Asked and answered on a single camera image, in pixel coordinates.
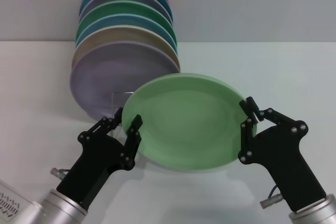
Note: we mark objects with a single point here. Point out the light green plate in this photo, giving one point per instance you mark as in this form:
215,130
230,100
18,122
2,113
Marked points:
183,121

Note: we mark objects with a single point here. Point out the beige plate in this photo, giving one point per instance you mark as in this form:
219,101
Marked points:
110,35

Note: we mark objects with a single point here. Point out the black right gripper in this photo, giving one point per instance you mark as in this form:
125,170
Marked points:
286,161

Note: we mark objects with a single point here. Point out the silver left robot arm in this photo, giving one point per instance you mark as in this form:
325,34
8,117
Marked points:
55,208

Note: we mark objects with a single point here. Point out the light blue plate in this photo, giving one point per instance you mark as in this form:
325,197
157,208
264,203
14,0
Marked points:
115,22

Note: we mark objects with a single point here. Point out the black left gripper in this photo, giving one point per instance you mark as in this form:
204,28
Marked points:
92,163

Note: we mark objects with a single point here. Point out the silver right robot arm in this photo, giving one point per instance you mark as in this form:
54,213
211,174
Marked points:
317,213

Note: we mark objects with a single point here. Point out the dark green plate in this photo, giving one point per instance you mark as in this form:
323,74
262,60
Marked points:
118,9

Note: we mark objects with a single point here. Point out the lilac plate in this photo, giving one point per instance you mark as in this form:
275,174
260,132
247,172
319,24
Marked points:
99,77

